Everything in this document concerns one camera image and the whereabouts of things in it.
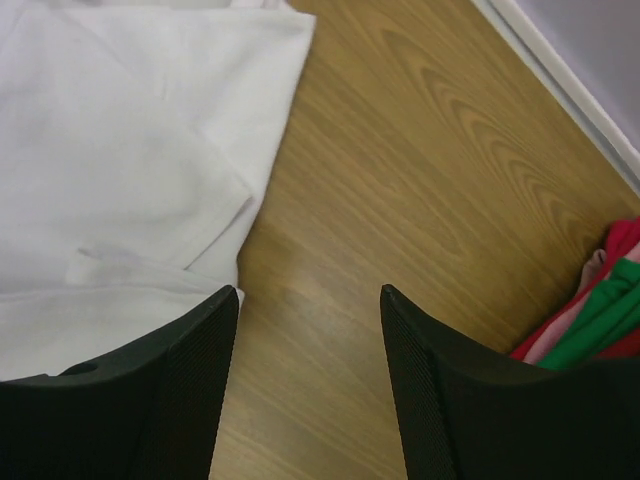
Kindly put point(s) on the folded green t-shirt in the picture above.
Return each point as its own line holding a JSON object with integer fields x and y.
{"x": 611, "y": 312}

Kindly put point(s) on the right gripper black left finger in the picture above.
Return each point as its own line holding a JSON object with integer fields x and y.
{"x": 147, "y": 410}

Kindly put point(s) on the folded pink t-shirt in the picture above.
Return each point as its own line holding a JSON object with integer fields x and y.
{"x": 605, "y": 313}

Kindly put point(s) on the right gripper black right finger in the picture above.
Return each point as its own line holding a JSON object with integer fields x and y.
{"x": 467, "y": 412}

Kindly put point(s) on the folded bright red t-shirt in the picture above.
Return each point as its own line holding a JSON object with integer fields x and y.
{"x": 621, "y": 242}

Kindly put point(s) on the white t-shirt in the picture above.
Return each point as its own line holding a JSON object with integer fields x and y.
{"x": 137, "y": 143}

